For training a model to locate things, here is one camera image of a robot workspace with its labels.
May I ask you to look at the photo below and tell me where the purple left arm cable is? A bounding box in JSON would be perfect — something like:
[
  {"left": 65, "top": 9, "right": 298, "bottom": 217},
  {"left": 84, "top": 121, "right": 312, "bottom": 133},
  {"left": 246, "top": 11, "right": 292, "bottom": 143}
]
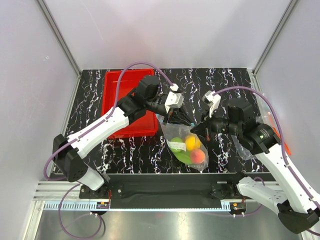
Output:
[{"left": 43, "top": 61, "right": 179, "bottom": 238}]

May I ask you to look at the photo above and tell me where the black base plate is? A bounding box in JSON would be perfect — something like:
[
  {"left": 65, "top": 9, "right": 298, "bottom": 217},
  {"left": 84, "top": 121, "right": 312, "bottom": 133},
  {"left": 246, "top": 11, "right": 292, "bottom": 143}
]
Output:
[{"left": 79, "top": 172, "right": 248, "bottom": 200}]

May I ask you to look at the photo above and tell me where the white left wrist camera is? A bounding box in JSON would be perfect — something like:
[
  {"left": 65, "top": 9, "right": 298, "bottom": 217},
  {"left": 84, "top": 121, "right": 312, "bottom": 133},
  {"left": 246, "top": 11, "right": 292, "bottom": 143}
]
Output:
[{"left": 164, "top": 83, "right": 184, "bottom": 112}]

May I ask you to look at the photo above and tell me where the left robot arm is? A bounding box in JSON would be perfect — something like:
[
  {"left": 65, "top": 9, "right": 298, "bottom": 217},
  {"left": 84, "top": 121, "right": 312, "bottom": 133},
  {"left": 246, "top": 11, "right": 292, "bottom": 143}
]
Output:
[{"left": 52, "top": 75, "right": 192, "bottom": 198}]

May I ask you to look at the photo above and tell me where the red plastic tray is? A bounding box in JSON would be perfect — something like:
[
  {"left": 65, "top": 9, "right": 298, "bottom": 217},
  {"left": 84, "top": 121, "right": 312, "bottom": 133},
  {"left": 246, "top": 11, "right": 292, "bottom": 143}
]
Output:
[{"left": 101, "top": 68, "right": 159, "bottom": 139}]

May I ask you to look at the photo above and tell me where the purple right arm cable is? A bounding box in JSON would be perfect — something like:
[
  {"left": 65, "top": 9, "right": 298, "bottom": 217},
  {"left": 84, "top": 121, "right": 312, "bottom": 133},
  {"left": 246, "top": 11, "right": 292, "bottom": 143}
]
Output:
[{"left": 213, "top": 86, "right": 320, "bottom": 236}]

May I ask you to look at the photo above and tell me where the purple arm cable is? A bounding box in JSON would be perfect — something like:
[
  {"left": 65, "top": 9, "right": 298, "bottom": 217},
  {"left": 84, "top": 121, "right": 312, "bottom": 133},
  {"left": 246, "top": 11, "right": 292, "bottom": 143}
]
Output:
[
  {"left": 213, "top": 86, "right": 320, "bottom": 236},
  {"left": 43, "top": 61, "right": 179, "bottom": 238}
]

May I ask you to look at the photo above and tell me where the orange peach toy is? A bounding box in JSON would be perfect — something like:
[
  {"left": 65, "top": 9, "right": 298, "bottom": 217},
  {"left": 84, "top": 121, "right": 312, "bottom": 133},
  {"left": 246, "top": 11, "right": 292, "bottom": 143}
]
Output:
[{"left": 190, "top": 149, "right": 206, "bottom": 164}]

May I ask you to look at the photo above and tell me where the yellow pear toy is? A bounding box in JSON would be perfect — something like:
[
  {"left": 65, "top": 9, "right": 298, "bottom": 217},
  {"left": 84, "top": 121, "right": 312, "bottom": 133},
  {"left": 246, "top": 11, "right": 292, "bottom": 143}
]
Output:
[{"left": 184, "top": 134, "right": 202, "bottom": 151}]

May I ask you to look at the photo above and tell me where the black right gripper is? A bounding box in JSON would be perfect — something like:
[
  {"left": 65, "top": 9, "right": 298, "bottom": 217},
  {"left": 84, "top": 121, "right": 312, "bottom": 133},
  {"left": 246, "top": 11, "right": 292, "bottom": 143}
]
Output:
[{"left": 190, "top": 106, "right": 242, "bottom": 141}]

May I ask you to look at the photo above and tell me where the left aluminium frame post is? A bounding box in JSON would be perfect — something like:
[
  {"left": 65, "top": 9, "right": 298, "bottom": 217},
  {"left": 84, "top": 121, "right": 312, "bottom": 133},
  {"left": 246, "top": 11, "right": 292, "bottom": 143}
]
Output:
[{"left": 35, "top": 0, "right": 82, "bottom": 77}]

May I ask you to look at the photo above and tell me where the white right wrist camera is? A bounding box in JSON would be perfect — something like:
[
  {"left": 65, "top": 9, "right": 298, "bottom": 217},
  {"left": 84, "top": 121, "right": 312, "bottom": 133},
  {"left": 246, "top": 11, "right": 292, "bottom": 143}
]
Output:
[{"left": 202, "top": 90, "right": 221, "bottom": 118}]

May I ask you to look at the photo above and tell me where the green round cabbage toy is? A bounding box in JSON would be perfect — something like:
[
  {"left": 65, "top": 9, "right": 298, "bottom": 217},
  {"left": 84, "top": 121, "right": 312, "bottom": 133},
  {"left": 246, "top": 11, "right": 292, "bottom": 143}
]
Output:
[{"left": 168, "top": 137, "right": 186, "bottom": 153}]

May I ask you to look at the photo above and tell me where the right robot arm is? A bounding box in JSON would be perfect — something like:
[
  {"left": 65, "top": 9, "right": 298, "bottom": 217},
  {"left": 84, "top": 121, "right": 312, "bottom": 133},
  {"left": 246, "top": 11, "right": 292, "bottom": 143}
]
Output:
[{"left": 191, "top": 96, "right": 320, "bottom": 234}]

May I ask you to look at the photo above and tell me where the aluminium frame post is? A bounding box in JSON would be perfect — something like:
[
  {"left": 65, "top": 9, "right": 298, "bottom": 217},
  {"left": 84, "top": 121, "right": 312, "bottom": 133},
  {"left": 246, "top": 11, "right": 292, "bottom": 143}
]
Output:
[
  {"left": 252, "top": 0, "right": 300, "bottom": 75},
  {"left": 35, "top": 0, "right": 82, "bottom": 77}
]

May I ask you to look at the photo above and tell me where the right aluminium frame post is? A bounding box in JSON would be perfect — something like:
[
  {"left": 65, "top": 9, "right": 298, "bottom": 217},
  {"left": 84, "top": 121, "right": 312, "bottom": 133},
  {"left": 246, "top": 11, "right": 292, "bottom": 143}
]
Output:
[{"left": 252, "top": 0, "right": 300, "bottom": 75}]

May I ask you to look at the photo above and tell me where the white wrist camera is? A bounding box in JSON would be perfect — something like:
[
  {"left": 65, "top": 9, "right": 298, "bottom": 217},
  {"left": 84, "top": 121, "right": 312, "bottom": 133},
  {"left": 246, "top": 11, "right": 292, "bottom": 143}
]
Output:
[
  {"left": 164, "top": 83, "right": 184, "bottom": 112},
  {"left": 202, "top": 90, "right": 221, "bottom": 118}
]

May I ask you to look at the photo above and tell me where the clear blue zip bag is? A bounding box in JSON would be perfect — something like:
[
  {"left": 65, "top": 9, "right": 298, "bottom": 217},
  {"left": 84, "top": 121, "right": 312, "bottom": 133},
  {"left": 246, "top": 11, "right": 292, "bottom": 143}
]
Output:
[{"left": 156, "top": 114, "right": 209, "bottom": 172}]

